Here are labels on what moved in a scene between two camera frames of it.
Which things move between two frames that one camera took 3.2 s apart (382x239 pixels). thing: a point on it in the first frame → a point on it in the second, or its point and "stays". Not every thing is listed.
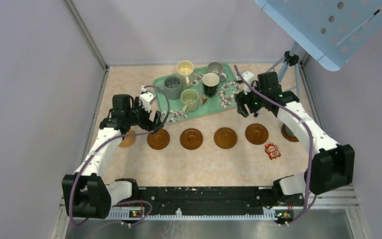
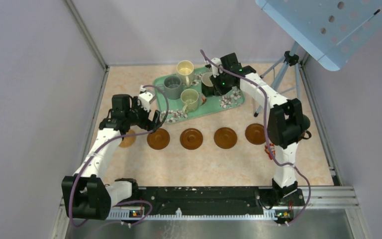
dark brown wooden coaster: [256, 134] stays
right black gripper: [241, 99] → [220, 90]
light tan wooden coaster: [128, 141] stays
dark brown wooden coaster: [191, 139] stays
